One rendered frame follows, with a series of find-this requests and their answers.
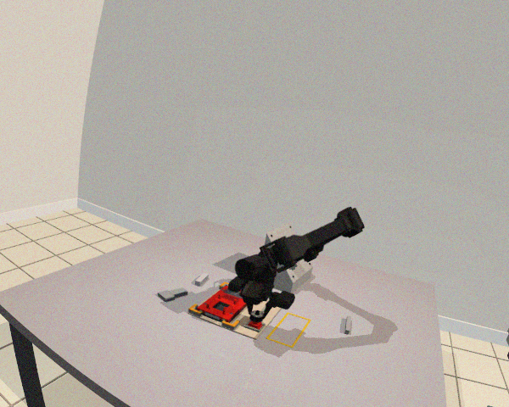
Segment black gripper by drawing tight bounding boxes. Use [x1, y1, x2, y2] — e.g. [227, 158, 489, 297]
[228, 273, 295, 320]

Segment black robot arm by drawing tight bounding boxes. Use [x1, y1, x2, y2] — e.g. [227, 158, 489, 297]
[235, 207, 364, 305]

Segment black and grey wheel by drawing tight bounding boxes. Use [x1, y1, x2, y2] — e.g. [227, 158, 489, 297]
[249, 311, 263, 322]

